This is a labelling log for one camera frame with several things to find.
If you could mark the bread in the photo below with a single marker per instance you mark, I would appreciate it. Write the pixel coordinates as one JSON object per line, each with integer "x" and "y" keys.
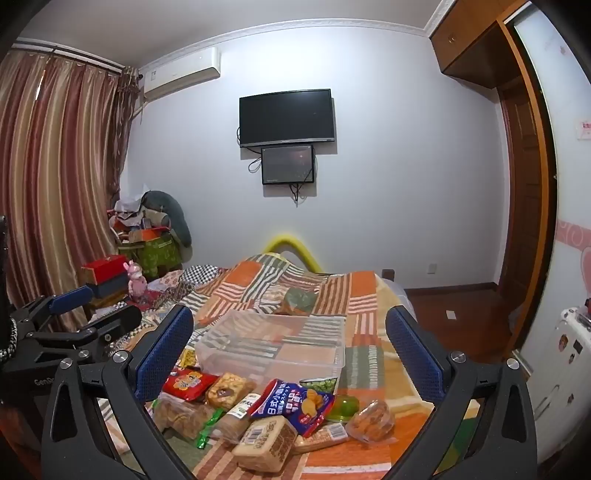
{"x": 371, "y": 419}

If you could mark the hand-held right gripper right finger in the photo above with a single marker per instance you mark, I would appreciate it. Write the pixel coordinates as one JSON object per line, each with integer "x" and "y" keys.
{"x": 415, "y": 357}

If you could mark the white sliding wardrobe door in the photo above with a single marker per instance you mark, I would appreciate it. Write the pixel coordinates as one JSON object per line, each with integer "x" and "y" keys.
{"x": 558, "y": 161}

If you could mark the yellow foam bed guard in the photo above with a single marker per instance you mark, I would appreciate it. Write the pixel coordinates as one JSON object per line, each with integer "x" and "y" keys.
{"x": 295, "y": 247}

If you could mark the clear packet of cookies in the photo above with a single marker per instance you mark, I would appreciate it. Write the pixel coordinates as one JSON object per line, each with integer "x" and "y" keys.
{"x": 228, "y": 390}

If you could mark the blue snack packet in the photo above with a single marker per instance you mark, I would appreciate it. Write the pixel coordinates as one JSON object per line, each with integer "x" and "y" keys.
{"x": 295, "y": 404}

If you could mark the green pea packet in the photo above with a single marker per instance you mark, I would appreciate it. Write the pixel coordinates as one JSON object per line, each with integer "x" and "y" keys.
{"x": 318, "y": 384}

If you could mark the brown biscuit packet green end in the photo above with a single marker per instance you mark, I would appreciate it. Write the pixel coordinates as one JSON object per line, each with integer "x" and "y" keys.
{"x": 180, "y": 415}

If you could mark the red snack packet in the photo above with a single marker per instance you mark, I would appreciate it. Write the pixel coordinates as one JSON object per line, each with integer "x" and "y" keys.
{"x": 187, "y": 384}

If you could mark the white air conditioner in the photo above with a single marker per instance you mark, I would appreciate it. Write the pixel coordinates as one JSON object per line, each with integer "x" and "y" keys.
{"x": 180, "y": 74}

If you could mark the wooden door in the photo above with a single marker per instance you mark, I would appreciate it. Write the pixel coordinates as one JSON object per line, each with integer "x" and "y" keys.
{"x": 521, "y": 194}

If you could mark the grey plush pillow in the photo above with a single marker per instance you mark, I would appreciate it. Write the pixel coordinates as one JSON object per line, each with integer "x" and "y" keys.
{"x": 173, "y": 217}

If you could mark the wooden bed post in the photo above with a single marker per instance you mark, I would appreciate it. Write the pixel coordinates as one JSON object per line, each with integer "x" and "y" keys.
{"x": 388, "y": 274}

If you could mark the beige cracker packet with barcode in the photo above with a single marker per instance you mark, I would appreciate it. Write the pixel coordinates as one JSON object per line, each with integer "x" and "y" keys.
{"x": 265, "y": 443}

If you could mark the clear plastic container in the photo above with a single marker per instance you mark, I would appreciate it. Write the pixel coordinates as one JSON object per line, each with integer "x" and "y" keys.
{"x": 277, "y": 350}

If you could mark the dark grey box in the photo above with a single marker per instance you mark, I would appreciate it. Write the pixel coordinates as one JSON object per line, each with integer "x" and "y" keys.
{"x": 111, "y": 286}

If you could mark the striped red beige curtain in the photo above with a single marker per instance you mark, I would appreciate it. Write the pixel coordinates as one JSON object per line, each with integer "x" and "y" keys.
{"x": 55, "y": 175}

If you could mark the green patterned box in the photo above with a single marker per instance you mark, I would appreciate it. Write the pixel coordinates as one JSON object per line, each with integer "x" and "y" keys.
{"x": 154, "y": 254}

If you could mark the pink plush toy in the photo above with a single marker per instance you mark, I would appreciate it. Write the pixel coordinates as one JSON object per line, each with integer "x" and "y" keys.
{"x": 137, "y": 281}

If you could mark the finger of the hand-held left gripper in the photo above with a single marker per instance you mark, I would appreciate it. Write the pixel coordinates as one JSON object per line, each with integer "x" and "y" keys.
{"x": 115, "y": 318}
{"x": 71, "y": 299}

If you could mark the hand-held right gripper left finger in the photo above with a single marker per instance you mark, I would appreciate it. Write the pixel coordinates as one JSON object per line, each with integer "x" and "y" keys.
{"x": 161, "y": 357}

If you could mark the yellow snack packet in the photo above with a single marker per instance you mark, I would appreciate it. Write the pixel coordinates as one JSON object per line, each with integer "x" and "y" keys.
{"x": 187, "y": 357}

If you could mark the wooden overhead cabinet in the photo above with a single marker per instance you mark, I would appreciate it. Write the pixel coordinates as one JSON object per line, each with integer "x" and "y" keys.
{"x": 471, "y": 41}

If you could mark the small black wall monitor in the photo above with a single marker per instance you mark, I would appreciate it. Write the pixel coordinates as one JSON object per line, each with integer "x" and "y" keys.
{"x": 287, "y": 165}

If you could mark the wall-mounted black television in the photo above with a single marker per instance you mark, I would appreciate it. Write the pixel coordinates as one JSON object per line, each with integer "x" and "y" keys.
{"x": 286, "y": 117}

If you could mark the pale wafer packet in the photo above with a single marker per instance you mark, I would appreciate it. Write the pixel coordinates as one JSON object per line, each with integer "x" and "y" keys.
{"x": 323, "y": 437}

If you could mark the white cabinet with stickers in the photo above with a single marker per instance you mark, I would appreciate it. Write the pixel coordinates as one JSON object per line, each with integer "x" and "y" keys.
{"x": 568, "y": 369}

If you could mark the green jelly cup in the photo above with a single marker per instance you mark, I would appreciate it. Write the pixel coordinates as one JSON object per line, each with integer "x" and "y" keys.
{"x": 344, "y": 408}

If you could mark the brown bread packet white label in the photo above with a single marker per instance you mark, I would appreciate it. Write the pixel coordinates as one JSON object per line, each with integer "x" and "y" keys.
{"x": 240, "y": 413}

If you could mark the patchwork striped blanket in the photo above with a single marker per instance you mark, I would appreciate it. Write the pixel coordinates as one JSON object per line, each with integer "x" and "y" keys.
{"x": 360, "y": 304}

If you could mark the red gift box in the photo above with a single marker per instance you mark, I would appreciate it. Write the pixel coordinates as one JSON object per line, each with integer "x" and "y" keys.
{"x": 104, "y": 269}

